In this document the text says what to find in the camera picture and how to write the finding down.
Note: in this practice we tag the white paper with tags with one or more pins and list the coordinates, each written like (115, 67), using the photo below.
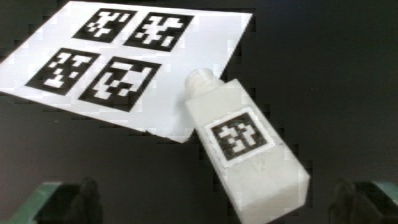
(103, 62)

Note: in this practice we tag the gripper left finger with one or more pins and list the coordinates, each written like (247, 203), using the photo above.
(62, 203)

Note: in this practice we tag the white leg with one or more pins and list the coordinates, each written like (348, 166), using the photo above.
(261, 174)

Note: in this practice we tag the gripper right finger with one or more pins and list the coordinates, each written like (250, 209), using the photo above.
(364, 202)

